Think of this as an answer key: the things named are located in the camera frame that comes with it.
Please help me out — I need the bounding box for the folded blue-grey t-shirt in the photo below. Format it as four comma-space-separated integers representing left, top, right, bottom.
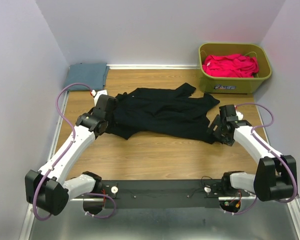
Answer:
63, 63, 110, 91

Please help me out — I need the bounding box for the olive green plastic bin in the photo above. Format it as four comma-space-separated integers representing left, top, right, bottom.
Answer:
198, 42, 272, 94

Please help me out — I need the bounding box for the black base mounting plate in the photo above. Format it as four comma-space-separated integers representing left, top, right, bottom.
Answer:
102, 177, 250, 209

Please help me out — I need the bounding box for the black t-shirt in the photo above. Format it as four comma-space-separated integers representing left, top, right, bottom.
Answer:
106, 83, 220, 144

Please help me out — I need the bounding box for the aluminium frame rail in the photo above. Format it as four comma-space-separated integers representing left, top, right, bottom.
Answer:
19, 89, 300, 240

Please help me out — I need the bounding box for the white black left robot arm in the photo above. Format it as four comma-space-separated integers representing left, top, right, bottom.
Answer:
25, 94, 118, 216

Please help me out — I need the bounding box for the pink t-shirt in bin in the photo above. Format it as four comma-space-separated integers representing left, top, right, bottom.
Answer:
202, 54, 259, 78

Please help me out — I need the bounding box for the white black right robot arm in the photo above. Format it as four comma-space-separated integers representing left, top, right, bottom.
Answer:
207, 105, 298, 203

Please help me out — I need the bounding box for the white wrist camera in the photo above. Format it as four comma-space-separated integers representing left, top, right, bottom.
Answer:
90, 89, 108, 106
234, 105, 244, 121

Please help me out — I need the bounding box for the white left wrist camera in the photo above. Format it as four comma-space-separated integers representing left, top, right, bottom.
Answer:
90, 89, 108, 106

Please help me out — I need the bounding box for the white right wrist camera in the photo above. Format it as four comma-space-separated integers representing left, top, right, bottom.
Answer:
234, 105, 244, 121

